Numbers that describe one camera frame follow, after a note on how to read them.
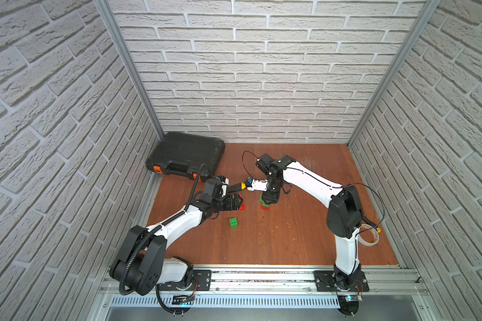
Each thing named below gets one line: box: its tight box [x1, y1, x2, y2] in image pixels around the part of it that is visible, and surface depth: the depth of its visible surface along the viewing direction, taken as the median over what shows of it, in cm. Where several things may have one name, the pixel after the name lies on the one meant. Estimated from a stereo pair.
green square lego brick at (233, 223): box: [228, 217, 239, 230], surface depth 87 cm
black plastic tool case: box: [145, 131, 226, 183], surface depth 106 cm
